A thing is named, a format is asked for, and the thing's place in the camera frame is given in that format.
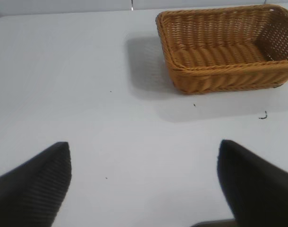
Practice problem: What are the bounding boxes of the brown woven wicker basket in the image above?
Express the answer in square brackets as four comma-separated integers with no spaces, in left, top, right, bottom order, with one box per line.
[155,4,288,96]

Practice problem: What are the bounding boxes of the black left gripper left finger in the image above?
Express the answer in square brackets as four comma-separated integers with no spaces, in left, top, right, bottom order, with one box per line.
[0,141,72,227]

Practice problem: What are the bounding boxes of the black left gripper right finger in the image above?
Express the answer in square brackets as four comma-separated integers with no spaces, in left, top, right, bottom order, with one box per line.
[216,139,288,227]

